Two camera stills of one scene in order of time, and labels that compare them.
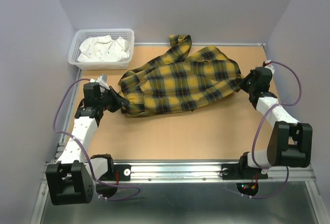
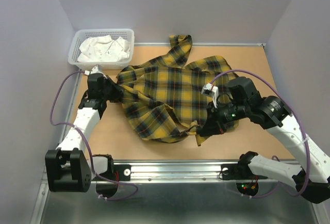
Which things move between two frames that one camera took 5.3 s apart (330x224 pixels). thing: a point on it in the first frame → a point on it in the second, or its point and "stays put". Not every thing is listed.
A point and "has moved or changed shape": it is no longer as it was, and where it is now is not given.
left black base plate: [120, 172] stays put
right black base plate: [237, 171] stays put
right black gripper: [242, 83] → [215, 124]
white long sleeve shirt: [103, 49] stays put
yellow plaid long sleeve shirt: [178, 80] has moved or changed shape
